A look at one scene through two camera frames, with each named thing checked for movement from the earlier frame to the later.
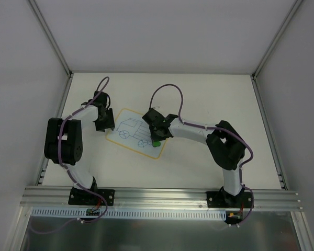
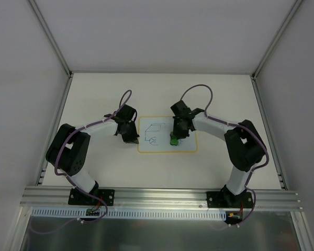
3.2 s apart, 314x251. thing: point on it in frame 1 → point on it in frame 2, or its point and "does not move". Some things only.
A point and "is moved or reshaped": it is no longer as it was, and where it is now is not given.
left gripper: x=104 y=123 → x=128 y=130
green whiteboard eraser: x=155 y=144 → x=174 y=140
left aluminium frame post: x=53 y=43 does not move
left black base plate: x=79 y=196 does not move
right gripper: x=158 y=131 → x=179 y=127
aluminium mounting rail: x=53 y=196 does not move
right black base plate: x=223 y=199 does not move
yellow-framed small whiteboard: x=131 y=130 is moved or reshaped
